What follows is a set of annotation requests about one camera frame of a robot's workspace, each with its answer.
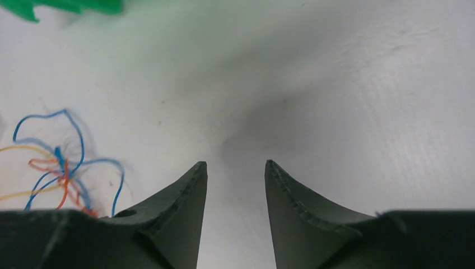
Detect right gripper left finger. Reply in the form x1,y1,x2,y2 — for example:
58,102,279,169
1,161,208,268

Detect orange and blue wires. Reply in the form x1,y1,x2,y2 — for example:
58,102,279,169
0,108,125,219

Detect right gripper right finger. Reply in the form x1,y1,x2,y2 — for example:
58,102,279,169
265,160,474,268

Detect green plastic bin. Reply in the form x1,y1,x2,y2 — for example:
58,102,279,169
1,0,124,23

